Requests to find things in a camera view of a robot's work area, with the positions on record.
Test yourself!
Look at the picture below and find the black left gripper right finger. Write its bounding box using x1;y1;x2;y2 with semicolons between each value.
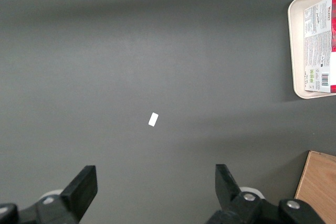
204;164;327;224

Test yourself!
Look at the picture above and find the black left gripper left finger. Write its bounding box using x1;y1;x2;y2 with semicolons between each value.
0;165;99;224

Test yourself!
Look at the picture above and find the beige plastic tray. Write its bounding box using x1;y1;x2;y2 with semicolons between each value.
287;0;336;100

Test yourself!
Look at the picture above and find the wooden drawer cabinet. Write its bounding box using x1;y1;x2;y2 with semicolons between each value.
293;150;336;224

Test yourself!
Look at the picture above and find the rectangular white tape piece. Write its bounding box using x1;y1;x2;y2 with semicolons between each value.
148;112;159;127

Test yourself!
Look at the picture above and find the red and white cookie box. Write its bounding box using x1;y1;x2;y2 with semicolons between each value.
303;0;336;93

